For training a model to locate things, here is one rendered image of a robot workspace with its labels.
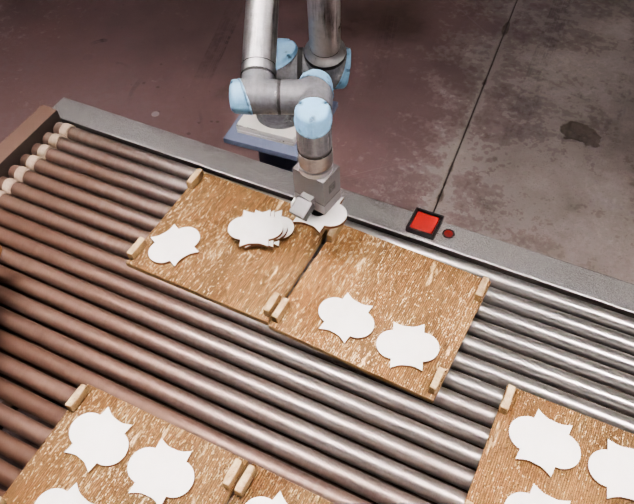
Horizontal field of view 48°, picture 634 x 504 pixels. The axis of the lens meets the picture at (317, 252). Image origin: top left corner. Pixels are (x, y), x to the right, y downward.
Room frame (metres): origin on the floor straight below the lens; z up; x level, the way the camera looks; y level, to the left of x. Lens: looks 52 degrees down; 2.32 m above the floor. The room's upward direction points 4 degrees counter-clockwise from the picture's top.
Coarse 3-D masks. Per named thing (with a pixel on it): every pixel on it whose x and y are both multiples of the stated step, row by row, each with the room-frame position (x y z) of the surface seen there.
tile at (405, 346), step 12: (396, 324) 0.85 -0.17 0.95; (384, 336) 0.82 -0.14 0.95; (396, 336) 0.82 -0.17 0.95; (408, 336) 0.82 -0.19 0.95; (420, 336) 0.82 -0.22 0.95; (432, 336) 0.81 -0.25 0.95; (384, 348) 0.79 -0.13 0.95; (396, 348) 0.79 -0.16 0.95; (408, 348) 0.79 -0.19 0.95; (420, 348) 0.79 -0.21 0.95; (432, 348) 0.78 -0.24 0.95; (396, 360) 0.76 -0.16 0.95; (408, 360) 0.76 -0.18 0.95; (420, 360) 0.76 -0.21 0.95; (432, 360) 0.76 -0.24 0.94
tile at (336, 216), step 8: (336, 208) 1.09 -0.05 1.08; (344, 208) 1.09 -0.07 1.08; (312, 216) 1.08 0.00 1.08; (320, 216) 1.07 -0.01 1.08; (328, 216) 1.07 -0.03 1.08; (336, 216) 1.07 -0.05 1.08; (344, 216) 1.07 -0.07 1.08; (304, 224) 1.06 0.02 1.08; (312, 224) 1.05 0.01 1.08; (320, 224) 1.05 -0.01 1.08; (328, 224) 1.05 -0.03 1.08; (336, 224) 1.05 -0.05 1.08; (320, 232) 1.03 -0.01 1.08
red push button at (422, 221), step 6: (420, 216) 1.18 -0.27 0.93; (426, 216) 1.18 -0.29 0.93; (432, 216) 1.18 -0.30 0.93; (414, 222) 1.16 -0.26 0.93; (420, 222) 1.16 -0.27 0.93; (426, 222) 1.16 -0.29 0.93; (432, 222) 1.16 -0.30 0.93; (420, 228) 1.14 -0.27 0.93; (426, 228) 1.14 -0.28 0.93; (432, 228) 1.14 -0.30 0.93
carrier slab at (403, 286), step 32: (320, 256) 1.07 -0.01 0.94; (352, 256) 1.06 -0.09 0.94; (384, 256) 1.06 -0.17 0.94; (416, 256) 1.05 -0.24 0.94; (320, 288) 0.97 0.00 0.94; (352, 288) 0.97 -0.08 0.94; (384, 288) 0.96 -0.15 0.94; (416, 288) 0.95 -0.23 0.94; (448, 288) 0.95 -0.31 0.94; (288, 320) 0.89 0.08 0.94; (320, 320) 0.88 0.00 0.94; (384, 320) 0.87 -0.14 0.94; (416, 320) 0.87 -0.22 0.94; (448, 320) 0.86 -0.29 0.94; (352, 352) 0.79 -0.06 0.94; (448, 352) 0.78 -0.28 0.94; (416, 384) 0.70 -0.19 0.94
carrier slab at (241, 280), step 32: (192, 192) 1.32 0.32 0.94; (224, 192) 1.31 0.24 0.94; (256, 192) 1.30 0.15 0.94; (160, 224) 1.21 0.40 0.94; (192, 224) 1.20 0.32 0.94; (224, 224) 1.20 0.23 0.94; (192, 256) 1.10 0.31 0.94; (224, 256) 1.09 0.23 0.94; (256, 256) 1.08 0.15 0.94; (288, 256) 1.08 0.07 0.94; (192, 288) 1.00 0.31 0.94; (224, 288) 0.99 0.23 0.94; (256, 288) 0.99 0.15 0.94; (288, 288) 0.98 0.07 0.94; (256, 320) 0.90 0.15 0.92
